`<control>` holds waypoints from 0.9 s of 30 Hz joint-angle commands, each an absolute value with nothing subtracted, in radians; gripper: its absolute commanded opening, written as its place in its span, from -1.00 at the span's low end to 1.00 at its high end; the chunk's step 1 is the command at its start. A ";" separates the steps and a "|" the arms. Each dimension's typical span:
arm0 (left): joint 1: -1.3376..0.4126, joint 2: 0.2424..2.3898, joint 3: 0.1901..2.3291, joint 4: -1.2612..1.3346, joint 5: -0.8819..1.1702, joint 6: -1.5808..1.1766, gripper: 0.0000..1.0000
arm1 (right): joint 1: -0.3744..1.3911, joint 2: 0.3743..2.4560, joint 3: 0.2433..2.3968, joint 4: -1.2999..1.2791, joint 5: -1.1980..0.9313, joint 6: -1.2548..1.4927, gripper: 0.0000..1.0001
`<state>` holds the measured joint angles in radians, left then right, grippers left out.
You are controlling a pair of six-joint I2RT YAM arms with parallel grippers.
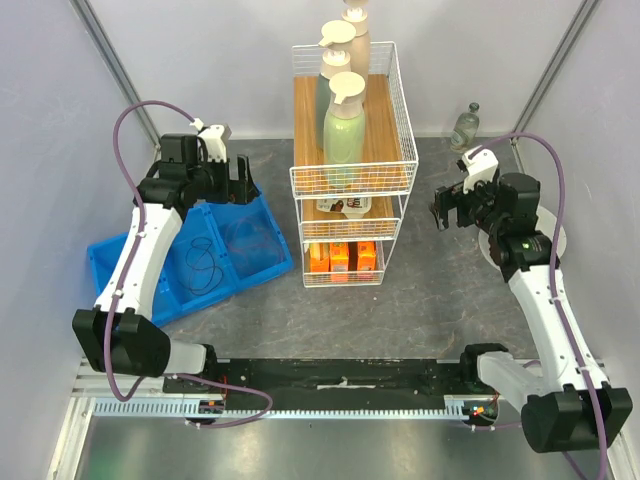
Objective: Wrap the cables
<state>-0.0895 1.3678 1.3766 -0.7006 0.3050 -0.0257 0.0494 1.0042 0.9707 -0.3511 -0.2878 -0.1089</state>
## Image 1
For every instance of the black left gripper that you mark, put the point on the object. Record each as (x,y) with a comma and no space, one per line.
(242,191)

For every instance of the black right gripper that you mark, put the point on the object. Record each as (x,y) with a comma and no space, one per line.
(451,206)

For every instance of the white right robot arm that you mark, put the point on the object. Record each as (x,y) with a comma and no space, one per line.
(570,405)

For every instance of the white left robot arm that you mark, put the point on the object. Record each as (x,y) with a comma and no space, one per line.
(117,334)

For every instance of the clear glass bottle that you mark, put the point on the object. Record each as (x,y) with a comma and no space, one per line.
(465,128)

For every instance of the blue plastic divided bin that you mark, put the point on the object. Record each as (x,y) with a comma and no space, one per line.
(221,250)

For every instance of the white yogurt tub pack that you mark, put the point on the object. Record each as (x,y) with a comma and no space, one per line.
(352,208)

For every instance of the orange sponge box rear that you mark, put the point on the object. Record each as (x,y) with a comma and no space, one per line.
(366,260)

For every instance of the orange sponge box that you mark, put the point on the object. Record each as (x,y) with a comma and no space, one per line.
(339,261)
(366,260)
(319,263)

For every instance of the orange sponge box front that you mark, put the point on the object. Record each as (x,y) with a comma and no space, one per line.
(319,263)

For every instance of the light green pump bottle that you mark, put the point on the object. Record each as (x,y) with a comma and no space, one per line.
(344,129)

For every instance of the orange sponge box middle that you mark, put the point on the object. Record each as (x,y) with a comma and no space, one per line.
(339,261)

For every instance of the grey green pump bottle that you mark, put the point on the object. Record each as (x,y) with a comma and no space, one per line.
(336,38)

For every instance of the beige pump bottle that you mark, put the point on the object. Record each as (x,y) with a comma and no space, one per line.
(356,14)

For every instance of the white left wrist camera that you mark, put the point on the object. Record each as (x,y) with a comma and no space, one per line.
(214,138)

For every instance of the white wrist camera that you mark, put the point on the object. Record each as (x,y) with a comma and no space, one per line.
(214,138)
(480,165)

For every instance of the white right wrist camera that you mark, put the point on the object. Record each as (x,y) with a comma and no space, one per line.
(480,165)

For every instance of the white wire shelf rack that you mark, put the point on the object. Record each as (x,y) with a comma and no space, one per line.
(386,174)

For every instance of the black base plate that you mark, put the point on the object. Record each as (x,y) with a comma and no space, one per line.
(350,384)

